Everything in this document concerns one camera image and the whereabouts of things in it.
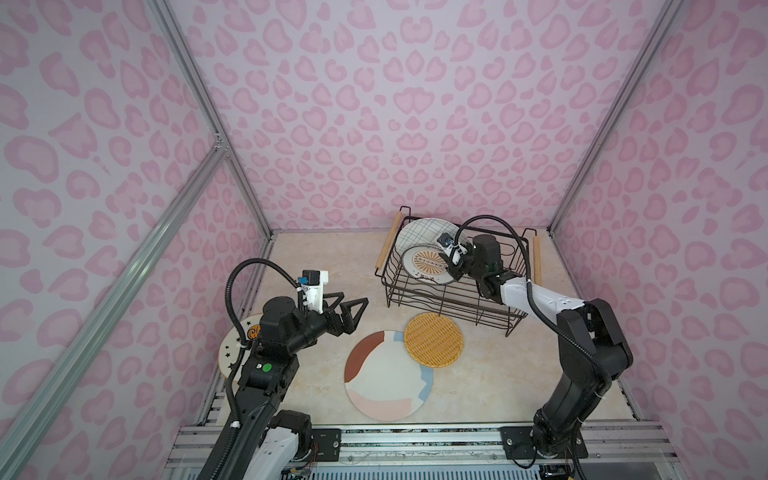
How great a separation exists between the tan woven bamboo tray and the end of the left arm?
0.32 m

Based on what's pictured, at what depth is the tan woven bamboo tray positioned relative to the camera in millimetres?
876

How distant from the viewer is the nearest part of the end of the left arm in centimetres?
54
